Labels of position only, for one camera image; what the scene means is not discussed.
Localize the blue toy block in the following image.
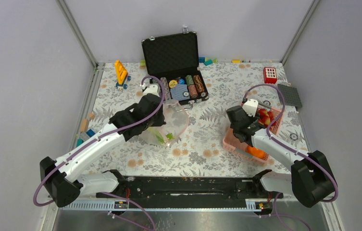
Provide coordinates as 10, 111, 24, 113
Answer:
86, 129, 96, 137

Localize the wooden toy block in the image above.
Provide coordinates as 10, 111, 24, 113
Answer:
79, 118, 89, 132

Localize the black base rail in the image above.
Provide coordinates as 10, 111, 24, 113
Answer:
96, 176, 277, 209

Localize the yellow toy ladder cart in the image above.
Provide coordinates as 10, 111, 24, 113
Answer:
114, 60, 131, 90

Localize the grey building baseplate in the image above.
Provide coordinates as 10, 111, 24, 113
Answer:
277, 84, 302, 109

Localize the black poker chip case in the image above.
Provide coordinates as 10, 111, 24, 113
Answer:
141, 29, 210, 105

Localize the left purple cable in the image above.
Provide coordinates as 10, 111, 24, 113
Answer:
33, 75, 166, 207

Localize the floral tablecloth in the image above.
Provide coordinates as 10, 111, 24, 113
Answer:
84, 63, 307, 177

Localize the yellow poker chip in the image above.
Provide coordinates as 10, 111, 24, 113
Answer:
168, 79, 178, 89

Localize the teal toy block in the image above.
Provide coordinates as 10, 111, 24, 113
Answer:
204, 59, 213, 66

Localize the pink plastic basket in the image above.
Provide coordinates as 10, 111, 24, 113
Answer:
223, 100, 281, 167

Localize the blue card deck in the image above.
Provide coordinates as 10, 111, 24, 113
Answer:
170, 84, 189, 101

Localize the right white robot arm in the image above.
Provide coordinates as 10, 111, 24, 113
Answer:
226, 101, 338, 207

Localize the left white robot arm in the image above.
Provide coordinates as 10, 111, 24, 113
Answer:
33, 93, 165, 207

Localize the green celery stalk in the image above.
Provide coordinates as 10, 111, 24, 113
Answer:
154, 132, 176, 144

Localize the red grid block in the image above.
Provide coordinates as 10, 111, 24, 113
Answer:
263, 67, 278, 84

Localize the clear pink zip bag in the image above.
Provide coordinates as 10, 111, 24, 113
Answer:
140, 100, 189, 146

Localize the orange fruit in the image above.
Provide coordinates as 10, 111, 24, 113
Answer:
246, 146, 268, 160

